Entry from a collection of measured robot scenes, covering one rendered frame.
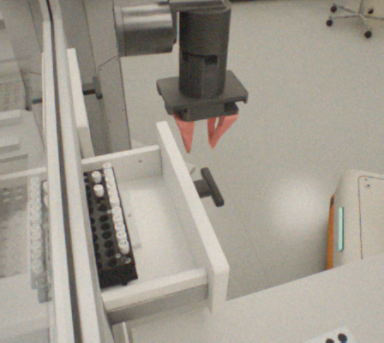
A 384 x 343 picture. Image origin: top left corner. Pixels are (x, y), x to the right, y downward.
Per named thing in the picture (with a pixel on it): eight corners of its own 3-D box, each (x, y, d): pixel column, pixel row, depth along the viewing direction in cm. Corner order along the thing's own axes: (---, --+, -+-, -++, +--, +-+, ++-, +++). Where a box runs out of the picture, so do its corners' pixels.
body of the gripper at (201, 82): (156, 91, 51) (153, 38, 46) (229, 81, 53) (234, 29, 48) (168, 120, 46) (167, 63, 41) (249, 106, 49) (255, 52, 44)
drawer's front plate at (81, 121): (83, 89, 91) (74, 46, 84) (97, 172, 70) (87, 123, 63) (75, 91, 91) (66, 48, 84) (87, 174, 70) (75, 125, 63)
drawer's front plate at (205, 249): (168, 167, 71) (165, 118, 64) (224, 314, 50) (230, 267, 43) (159, 170, 71) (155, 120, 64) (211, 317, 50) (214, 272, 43)
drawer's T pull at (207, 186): (207, 171, 59) (207, 165, 58) (225, 207, 54) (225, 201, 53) (184, 176, 58) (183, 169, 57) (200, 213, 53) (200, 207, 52)
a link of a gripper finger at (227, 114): (171, 137, 57) (170, 80, 51) (217, 129, 58) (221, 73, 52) (183, 168, 52) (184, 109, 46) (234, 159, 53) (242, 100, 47)
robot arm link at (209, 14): (239, 2, 39) (224, -16, 44) (173, 5, 38) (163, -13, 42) (234, 62, 44) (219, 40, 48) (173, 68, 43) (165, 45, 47)
